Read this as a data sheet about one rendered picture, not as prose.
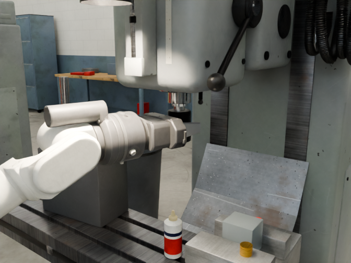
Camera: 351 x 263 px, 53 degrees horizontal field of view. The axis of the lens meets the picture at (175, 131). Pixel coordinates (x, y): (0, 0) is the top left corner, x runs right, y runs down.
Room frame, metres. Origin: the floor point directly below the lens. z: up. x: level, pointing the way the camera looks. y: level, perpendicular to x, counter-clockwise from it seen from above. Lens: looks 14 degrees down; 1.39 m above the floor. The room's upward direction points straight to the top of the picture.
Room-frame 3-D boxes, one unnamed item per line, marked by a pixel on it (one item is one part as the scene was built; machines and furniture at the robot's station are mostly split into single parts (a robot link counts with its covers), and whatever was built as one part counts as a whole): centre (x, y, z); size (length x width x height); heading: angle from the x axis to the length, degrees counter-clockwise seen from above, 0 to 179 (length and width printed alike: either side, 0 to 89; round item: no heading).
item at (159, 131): (0.64, 0.06, 1.23); 0.13 x 0.12 x 0.10; 38
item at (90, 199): (0.93, 0.26, 1.03); 0.22 x 0.12 x 0.20; 60
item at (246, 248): (0.54, -0.12, 1.05); 0.02 x 0.02 x 0.02
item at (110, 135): (0.57, 0.16, 1.24); 0.11 x 0.11 x 0.11; 38
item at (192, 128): (0.67, -0.03, 1.23); 0.06 x 0.02 x 0.03; 128
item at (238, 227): (0.60, -0.13, 1.04); 0.06 x 0.05 x 0.06; 55
